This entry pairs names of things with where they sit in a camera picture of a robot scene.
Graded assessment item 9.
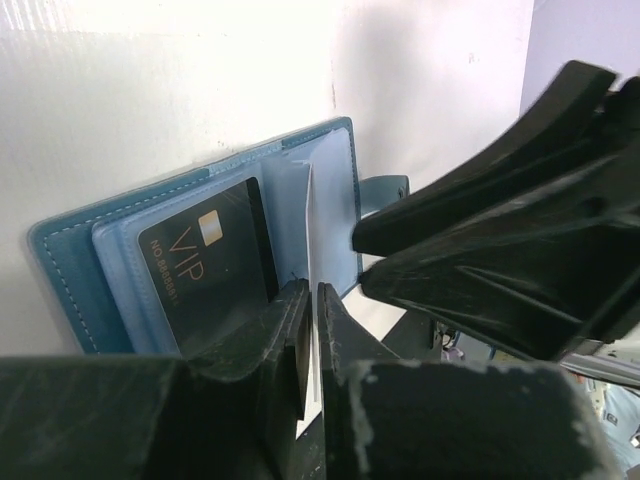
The black VIP credit card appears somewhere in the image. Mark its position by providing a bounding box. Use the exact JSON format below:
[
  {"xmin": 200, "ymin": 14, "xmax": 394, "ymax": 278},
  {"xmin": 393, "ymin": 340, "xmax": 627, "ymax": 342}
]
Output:
[{"xmin": 296, "ymin": 164, "xmax": 322, "ymax": 439}]

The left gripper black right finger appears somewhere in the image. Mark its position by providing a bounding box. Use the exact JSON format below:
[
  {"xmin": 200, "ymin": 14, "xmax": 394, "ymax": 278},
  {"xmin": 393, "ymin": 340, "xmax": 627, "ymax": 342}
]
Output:
[{"xmin": 317, "ymin": 283, "xmax": 623, "ymax": 479}]

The blue leather card holder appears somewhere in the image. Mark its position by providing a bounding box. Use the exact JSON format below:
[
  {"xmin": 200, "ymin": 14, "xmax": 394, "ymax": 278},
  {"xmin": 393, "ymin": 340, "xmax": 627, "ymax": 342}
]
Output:
[{"xmin": 28, "ymin": 117, "xmax": 410, "ymax": 356}]

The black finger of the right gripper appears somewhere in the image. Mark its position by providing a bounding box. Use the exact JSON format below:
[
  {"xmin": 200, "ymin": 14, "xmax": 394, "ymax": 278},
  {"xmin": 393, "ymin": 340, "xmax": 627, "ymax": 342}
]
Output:
[{"xmin": 352, "ymin": 60, "xmax": 639, "ymax": 361}]

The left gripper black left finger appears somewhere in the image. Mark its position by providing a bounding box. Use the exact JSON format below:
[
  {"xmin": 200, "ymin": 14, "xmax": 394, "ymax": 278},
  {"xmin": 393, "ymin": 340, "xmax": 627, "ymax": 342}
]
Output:
[{"xmin": 1, "ymin": 279, "xmax": 310, "ymax": 479}]

